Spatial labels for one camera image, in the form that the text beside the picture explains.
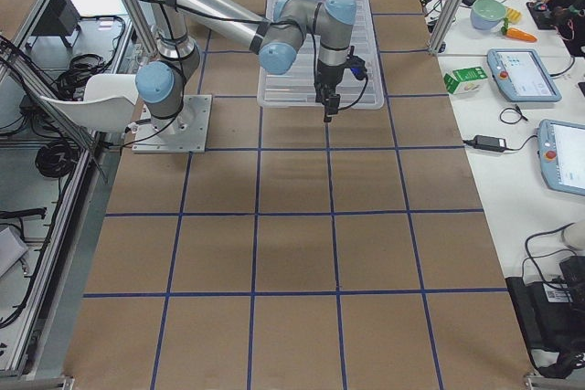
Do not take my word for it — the white chair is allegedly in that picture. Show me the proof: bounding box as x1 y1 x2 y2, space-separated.
40 74 138 132

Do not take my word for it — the yellow toy corn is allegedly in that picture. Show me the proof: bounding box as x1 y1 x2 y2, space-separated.
505 7 522 25

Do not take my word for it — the green white carton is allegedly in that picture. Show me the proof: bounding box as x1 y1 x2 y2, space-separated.
443 66 488 95

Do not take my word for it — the blue teach pendant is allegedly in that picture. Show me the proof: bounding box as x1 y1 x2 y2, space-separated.
537 120 584 195
486 48 562 103

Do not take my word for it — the black power adapter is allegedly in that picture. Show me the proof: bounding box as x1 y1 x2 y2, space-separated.
472 135 507 153

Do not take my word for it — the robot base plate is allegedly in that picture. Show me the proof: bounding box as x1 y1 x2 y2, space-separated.
131 95 212 153

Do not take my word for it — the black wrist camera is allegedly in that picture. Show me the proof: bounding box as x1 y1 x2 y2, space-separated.
347 55 368 81

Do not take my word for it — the toy carrot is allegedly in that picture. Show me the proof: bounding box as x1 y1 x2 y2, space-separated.
501 18 537 43

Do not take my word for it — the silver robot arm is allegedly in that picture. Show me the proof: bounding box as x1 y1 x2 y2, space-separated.
138 0 369 122

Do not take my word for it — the green bowl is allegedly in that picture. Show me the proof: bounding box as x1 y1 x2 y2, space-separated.
470 0 506 30

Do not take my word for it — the clear plastic box lid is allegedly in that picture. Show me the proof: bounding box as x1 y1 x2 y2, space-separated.
257 0 384 111

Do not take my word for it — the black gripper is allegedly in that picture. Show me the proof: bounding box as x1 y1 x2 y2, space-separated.
314 60 346 122

